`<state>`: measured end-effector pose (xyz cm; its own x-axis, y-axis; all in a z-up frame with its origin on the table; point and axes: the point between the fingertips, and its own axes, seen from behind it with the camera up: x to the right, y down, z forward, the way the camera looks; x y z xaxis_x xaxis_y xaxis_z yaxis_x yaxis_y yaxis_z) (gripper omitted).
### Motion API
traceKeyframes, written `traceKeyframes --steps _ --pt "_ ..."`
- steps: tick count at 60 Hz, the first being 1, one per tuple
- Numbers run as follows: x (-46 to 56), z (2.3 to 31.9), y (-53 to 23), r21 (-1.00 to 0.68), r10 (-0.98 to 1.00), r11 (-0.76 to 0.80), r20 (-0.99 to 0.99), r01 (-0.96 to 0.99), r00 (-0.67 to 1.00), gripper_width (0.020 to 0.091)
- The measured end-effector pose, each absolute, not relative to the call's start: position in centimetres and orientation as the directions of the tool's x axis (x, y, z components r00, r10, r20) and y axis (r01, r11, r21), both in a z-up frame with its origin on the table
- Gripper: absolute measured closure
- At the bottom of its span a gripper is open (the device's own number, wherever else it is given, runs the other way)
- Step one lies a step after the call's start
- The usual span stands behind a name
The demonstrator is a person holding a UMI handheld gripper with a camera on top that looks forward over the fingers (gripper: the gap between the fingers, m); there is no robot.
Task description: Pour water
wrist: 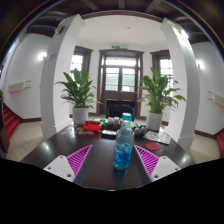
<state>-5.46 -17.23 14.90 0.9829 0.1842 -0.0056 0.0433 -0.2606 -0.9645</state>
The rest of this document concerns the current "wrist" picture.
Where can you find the clear blue-capped water bottle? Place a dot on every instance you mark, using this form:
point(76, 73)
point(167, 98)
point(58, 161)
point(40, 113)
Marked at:
point(123, 150)

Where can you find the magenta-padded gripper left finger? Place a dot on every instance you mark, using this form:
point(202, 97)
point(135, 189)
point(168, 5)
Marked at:
point(63, 166)

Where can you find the red plastic box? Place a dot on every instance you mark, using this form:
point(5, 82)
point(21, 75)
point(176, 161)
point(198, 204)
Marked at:
point(92, 126)

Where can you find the red carpeted staircase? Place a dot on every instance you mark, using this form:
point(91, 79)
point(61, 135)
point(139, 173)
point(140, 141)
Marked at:
point(10, 123)
point(220, 143)

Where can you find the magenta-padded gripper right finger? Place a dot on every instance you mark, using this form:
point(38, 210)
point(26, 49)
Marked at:
point(161, 166)

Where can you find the grey ball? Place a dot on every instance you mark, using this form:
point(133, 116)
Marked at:
point(144, 129)
point(137, 131)

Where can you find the glowing wall lamp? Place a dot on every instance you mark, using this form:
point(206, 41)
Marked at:
point(42, 56)
point(200, 64)

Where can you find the potted plant in white pot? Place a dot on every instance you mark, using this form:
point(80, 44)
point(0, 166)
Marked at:
point(80, 115)
point(154, 120)

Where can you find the flat round red coaster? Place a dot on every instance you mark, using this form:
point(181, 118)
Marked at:
point(152, 146)

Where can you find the black chair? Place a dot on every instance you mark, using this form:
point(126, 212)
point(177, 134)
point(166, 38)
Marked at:
point(116, 108)

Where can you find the dark tray of white cups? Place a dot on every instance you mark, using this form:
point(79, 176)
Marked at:
point(113, 126)

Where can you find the white wall radiator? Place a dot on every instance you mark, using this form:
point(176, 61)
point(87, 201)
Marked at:
point(18, 86)
point(216, 99)

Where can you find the green exit sign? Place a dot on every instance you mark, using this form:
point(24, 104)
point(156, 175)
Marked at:
point(115, 46)

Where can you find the printed paper sheet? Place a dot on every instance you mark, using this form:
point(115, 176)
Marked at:
point(158, 137)

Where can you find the small black flat device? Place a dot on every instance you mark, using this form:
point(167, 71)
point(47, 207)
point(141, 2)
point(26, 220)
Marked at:
point(108, 134)

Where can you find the brown glazed double door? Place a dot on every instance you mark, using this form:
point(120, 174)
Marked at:
point(101, 83)

